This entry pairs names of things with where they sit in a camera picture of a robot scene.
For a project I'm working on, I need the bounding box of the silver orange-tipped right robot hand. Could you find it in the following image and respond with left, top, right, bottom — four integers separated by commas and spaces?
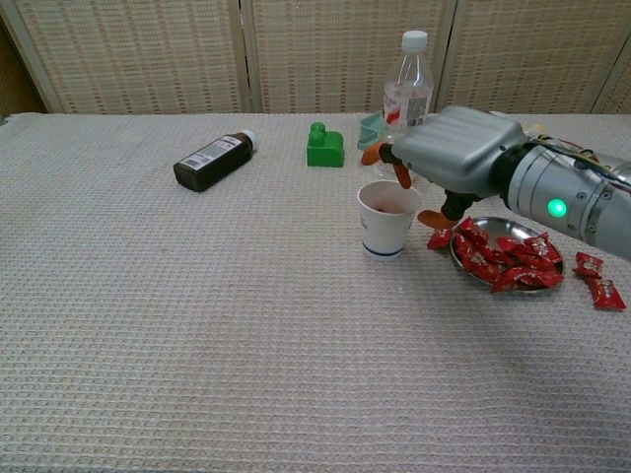
361, 104, 531, 231

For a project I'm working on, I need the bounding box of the round metal plate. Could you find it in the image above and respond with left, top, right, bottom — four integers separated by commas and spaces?
449, 215, 566, 292

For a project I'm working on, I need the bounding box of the clear plastic water bottle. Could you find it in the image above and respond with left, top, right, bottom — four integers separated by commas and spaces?
375, 30, 435, 179

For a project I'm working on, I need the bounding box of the teal plastic dustpan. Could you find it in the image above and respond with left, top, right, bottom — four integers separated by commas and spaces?
356, 110, 395, 152

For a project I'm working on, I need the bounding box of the white paper cup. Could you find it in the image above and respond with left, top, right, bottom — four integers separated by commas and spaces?
356, 179, 423, 261

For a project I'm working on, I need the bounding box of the woven bamboo screen panel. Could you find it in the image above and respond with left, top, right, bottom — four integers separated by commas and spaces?
591, 43, 631, 115
0, 0, 255, 115
436, 0, 631, 115
239, 0, 457, 115

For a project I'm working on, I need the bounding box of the green toy building block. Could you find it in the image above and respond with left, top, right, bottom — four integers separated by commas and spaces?
306, 121, 346, 169

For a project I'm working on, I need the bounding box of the brown medicine bottle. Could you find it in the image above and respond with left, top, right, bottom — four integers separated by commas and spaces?
172, 128, 258, 193

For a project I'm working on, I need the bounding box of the beige woven table cloth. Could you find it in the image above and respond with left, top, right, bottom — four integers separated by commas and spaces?
0, 111, 631, 473

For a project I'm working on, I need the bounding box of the brown wooden board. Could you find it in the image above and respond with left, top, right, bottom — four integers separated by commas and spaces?
0, 24, 48, 117

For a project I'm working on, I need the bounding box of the right arm wire bundle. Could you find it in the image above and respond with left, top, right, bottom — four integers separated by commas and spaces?
525, 128, 631, 191

